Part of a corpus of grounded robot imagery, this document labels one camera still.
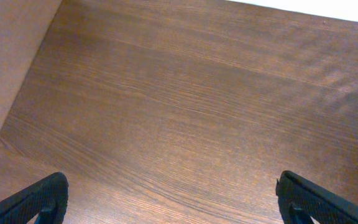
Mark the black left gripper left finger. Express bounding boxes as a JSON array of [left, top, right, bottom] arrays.
[[0, 172, 68, 224]]

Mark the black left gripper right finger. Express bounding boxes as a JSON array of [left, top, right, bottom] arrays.
[[275, 170, 358, 224]]

